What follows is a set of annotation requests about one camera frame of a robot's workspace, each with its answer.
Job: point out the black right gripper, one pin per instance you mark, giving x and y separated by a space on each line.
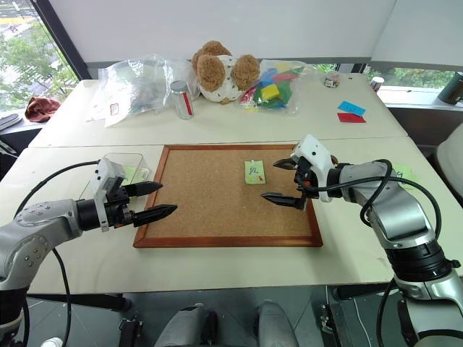
304 177

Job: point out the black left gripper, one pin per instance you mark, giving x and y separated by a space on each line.
117 211

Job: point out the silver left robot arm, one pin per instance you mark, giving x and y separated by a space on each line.
36 231

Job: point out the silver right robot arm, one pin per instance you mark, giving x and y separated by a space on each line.
398 217

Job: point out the green sticky note with writing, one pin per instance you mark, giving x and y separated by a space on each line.
254 170

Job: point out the clear plastic box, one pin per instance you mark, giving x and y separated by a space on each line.
142 162

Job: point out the red sticky note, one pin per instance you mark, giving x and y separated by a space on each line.
351 118

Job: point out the blue sticky note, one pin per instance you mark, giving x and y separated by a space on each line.
351 108

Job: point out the wood-framed cork board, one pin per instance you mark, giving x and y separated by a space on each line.
217 206

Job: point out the bag of colourful blocks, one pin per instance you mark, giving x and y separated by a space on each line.
275 90

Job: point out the clear jar with red label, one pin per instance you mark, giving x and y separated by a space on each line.
181 103

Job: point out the small jar of pins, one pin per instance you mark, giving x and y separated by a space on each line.
331 80

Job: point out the clear plastic bag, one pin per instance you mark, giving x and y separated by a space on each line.
134 86

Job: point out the light green paper sheet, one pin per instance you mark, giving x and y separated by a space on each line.
407 172

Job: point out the brown and white plush toy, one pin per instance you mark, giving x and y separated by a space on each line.
217 68

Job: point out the grey rounded robot leg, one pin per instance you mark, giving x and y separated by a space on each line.
276 325
184 329

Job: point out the small white cup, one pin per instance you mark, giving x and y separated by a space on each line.
376 85

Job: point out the red cloth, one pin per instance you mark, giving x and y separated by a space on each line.
41 108

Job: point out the white bottle cap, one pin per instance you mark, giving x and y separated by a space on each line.
52 342

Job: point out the dark green mug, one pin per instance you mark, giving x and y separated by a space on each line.
452 88

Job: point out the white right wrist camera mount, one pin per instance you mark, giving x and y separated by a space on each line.
313 152

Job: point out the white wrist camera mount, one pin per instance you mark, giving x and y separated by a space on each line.
105 177
313 152

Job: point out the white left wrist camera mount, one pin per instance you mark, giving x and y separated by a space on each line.
105 177

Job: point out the black table frame bar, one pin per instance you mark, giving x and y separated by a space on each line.
79 301

